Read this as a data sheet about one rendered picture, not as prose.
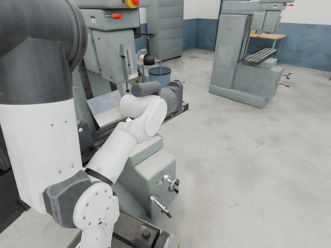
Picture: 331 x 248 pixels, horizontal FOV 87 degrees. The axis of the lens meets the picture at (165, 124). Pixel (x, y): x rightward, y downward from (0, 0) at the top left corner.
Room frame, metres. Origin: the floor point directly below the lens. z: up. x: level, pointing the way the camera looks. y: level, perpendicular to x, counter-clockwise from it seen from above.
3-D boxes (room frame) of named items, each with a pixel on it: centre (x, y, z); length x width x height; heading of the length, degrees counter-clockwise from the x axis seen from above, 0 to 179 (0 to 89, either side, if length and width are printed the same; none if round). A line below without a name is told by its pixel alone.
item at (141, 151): (1.21, 0.31, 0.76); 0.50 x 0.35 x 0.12; 44
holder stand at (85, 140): (0.92, 0.64, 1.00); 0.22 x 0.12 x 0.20; 144
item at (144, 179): (1.19, 0.30, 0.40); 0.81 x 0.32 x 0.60; 44
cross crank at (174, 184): (0.85, -0.03, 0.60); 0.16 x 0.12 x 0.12; 44
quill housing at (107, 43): (1.21, 0.32, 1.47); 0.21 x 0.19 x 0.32; 134
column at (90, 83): (1.65, 0.74, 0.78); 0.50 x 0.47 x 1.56; 44
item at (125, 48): (1.13, 0.24, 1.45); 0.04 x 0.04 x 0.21; 44
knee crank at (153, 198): (0.73, 0.05, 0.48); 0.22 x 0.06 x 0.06; 44
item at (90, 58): (1.35, 0.45, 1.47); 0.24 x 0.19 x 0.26; 134
